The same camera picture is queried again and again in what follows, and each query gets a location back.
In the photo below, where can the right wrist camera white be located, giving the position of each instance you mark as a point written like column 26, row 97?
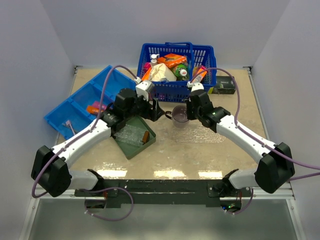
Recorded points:
column 195, row 86

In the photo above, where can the crumpled beige paper bag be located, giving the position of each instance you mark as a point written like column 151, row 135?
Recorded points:
column 161, row 73

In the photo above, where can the green soda bottle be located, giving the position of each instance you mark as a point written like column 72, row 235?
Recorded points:
column 181, row 72

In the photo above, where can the pink toothpaste tube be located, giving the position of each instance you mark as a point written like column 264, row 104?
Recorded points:
column 96, row 104

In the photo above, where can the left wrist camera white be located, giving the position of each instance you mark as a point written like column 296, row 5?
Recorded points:
column 144, row 89

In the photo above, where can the light blue compartment bin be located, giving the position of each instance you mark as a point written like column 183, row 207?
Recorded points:
column 74, row 107

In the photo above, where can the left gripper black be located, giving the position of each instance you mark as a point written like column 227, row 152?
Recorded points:
column 152, row 114

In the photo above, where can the orange cardboard box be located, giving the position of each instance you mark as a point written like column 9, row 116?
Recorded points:
column 171, row 60

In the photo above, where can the clear glass tray wooden handles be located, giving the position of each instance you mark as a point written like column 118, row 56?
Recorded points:
column 192, row 133

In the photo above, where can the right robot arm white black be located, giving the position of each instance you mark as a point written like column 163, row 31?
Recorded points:
column 274, row 167

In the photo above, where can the purple translucent cup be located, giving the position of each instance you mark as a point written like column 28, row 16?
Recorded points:
column 178, row 116

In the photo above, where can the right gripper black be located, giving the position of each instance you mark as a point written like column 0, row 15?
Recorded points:
column 190, row 115

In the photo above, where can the orange scrub sponge pack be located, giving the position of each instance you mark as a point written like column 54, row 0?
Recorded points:
column 146, row 76

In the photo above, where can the white pump bottle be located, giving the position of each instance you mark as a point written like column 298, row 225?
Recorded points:
column 154, row 59

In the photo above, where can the black box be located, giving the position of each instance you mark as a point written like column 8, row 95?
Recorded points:
column 224, row 86

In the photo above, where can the pink carton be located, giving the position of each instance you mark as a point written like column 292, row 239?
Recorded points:
column 146, row 67

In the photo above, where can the green metal tray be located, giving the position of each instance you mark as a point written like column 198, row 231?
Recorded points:
column 135, row 137

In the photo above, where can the orange pink snack box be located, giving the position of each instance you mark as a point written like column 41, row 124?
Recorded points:
column 200, row 73

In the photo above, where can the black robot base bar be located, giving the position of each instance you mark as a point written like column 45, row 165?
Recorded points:
column 117, row 192

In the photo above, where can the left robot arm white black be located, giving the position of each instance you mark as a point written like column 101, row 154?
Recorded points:
column 51, row 167

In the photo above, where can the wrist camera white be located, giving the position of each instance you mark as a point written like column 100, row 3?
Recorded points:
column 144, row 89
column 195, row 86

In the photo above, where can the orange toothpaste tube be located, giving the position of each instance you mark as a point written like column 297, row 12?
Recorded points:
column 92, row 110

